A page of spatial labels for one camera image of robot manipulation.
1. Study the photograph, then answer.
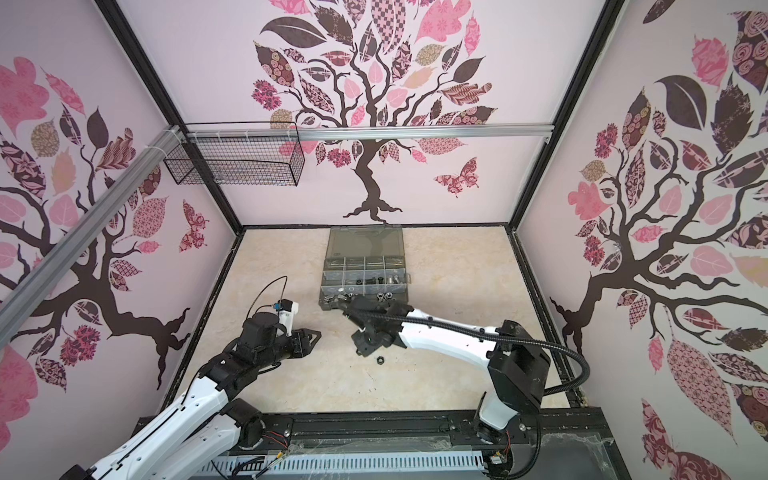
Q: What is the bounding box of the aluminium rail wall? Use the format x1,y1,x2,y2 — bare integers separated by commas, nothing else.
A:
1,125,183,346
187,123,554,141

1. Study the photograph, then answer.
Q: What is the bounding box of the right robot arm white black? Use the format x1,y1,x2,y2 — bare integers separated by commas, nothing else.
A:
340,297,551,431

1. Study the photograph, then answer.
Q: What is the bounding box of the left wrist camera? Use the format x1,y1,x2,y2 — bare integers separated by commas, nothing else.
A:
273,299,299,337

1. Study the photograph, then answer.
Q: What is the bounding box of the white slotted cable duct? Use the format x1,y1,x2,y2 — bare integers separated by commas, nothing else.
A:
192,451,485,479

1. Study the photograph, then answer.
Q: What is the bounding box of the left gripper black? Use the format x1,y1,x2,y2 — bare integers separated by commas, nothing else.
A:
257,329,322,370

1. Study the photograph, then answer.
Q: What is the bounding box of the aluminium rail back wall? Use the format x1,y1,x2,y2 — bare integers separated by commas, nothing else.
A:
187,123,554,141

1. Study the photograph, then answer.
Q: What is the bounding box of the aluminium rail left wall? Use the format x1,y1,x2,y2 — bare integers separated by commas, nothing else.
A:
1,125,183,346

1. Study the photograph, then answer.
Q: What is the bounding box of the black wire mesh basket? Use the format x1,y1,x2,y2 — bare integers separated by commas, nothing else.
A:
164,120,305,187

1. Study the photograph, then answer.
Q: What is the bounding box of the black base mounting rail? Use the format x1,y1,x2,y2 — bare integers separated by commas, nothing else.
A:
230,407,613,454

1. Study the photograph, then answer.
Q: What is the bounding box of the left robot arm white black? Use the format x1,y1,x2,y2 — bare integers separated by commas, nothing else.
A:
61,311,322,479

